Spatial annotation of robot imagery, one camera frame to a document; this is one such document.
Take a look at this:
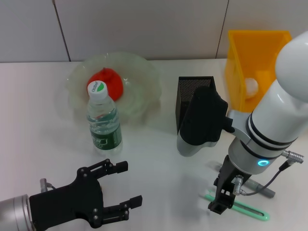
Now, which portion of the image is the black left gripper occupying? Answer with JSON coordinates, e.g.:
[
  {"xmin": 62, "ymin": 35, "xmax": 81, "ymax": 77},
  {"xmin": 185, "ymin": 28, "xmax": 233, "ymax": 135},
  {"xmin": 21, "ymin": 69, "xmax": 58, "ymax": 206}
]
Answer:
[{"xmin": 28, "ymin": 158, "xmax": 143, "ymax": 231}]

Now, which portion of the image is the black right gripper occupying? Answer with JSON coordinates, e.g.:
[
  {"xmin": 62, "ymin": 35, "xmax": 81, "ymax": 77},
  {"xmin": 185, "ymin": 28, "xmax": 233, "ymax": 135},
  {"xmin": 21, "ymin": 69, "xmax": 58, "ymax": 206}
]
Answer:
[{"xmin": 207, "ymin": 154, "xmax": 244, "ymax": 215}]

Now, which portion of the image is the mint green utility knife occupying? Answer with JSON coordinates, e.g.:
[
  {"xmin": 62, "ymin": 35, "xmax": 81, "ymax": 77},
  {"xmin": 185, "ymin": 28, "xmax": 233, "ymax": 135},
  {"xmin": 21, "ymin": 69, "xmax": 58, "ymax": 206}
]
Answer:
[{"xmin": 198, "ymin": 189, "xmax": 271, "ymax": 222}]

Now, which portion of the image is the clear green-label water bottle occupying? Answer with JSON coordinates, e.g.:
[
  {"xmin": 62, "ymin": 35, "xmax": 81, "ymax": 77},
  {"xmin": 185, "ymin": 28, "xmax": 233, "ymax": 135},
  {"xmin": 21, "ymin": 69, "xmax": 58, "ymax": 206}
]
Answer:
[{"xmin": 86, "ymin": 81, "xmax": 123, "ymax": 157}]

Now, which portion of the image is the red-orange toy orange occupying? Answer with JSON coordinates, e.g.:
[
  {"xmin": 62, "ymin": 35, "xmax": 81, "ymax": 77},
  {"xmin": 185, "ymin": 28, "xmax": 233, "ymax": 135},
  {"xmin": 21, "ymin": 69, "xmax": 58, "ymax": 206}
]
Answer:
[{"xmin": 87, "ymin": 67, "xmax": 125, "ymax": 102}]

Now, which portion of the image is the white paper ball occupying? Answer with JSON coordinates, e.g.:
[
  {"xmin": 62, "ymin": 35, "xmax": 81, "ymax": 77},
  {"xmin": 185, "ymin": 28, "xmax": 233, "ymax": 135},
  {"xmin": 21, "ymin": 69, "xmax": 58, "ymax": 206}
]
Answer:
[{"xmin": 244, "ymin": 77, "xmax": 259, "ymax": 99}]

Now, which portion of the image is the grey marker pen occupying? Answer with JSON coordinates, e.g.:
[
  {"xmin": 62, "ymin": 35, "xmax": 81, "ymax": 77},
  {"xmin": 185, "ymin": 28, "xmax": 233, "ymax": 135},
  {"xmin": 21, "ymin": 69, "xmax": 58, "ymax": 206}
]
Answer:
[{"xmin": 209, "ymin": 162, "xmax": 276, "ymax": 198}]

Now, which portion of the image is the green glass fruit plate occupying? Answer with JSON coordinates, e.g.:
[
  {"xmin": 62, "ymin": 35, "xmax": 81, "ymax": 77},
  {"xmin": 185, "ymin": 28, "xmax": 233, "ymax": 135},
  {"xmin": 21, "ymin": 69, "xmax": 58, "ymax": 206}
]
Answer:
[{"xmin": 66, "ymin": 51, "xmax": 161, "ymax": 126}]

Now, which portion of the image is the black mesh pen holder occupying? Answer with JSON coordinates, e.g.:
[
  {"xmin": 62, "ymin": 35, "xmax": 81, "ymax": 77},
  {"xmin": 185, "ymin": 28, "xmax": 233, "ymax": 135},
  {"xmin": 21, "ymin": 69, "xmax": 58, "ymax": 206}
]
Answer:
[{"xmin": 175, "ymin": 76, "xmax": 228, "ymax": 135}]

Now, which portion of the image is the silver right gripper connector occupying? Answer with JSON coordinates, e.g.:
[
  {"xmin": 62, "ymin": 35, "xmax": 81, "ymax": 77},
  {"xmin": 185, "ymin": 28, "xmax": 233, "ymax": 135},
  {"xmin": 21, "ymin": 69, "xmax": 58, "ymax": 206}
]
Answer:
[{"xmin": 233, "ymin": 175, "xmax": 244, "ymax": 195}]

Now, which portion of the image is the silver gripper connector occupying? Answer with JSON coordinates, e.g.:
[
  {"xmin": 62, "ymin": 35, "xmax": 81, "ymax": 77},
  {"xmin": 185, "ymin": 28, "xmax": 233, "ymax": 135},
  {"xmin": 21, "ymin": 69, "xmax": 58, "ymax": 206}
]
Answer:
[
  {"xmin": 233, "ymin": 175, "xmax": 244, "ymax": 195},
  {"xmin": 39, "ymin": 178, "xmax": 50, "ymax": 193}
]

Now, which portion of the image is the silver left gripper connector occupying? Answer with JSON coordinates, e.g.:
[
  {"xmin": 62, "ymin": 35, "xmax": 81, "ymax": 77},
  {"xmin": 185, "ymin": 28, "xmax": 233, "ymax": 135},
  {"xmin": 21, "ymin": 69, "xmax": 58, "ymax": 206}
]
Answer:
[{"xmin": 39, "ymin": 178, "xmax": 50, "ymax": 193}]

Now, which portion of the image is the yellow plastic bin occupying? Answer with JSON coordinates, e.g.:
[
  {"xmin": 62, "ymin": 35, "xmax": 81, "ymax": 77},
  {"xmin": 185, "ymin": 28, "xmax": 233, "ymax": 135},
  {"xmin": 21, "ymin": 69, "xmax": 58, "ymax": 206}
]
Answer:
[{"xmin": 225, "ymin": 29, "xmax": 293, "ymax": 114}]

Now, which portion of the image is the thin right gripper cable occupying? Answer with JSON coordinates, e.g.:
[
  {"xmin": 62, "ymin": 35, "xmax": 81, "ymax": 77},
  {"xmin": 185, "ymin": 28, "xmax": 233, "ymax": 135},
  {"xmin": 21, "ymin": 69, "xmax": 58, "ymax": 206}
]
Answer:
[{"xmin": 240, "ymin": 163, "xmax": 292, "ymax": 196}]

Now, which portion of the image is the silver right arm cable plug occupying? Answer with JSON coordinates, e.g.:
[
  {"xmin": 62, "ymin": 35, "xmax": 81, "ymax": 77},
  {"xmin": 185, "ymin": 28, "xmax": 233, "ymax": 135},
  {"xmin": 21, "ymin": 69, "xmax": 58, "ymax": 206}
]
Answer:
[{"xmin": 279, "ymin": 149, "xmax": 305, "ymax": 170}]

